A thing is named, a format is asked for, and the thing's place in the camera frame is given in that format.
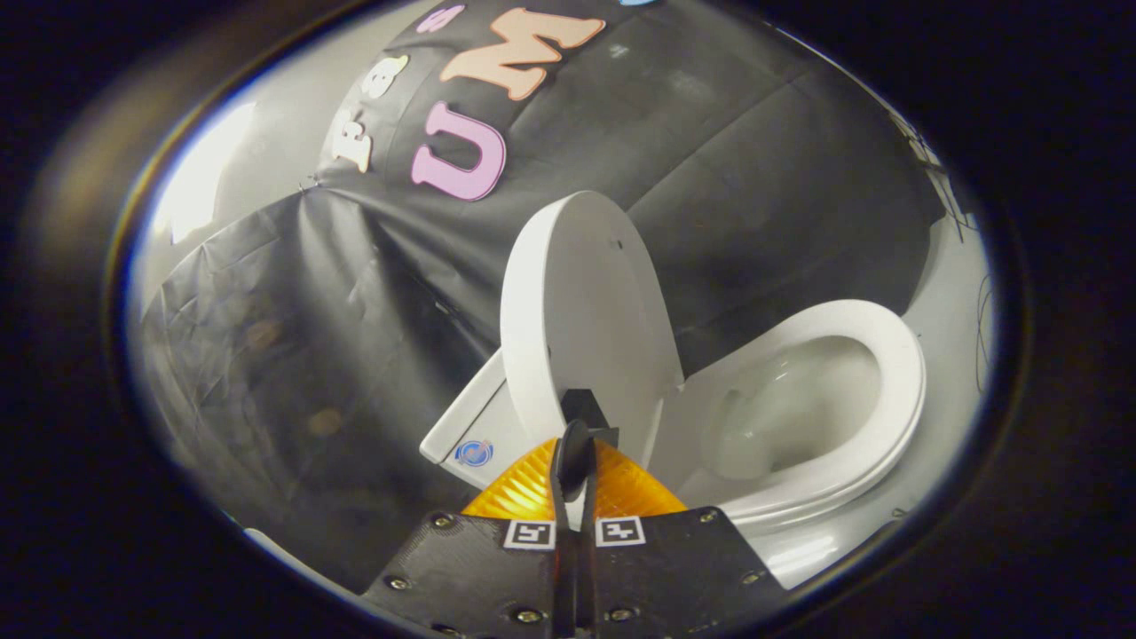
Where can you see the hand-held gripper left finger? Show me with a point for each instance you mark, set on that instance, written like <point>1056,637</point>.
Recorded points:
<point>561,550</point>

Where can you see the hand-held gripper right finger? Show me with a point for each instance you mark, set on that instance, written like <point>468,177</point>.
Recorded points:
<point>587,550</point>

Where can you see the white toilet with tank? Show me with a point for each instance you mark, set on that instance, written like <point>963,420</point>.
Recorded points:
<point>470,417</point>

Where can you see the black backdrop cloth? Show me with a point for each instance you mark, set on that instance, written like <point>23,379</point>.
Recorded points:
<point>355,311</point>

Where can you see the white toilet seat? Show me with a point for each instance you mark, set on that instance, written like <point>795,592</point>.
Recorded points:
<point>901,390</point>

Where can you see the white toilet lid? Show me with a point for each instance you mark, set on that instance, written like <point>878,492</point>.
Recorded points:
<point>586,302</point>

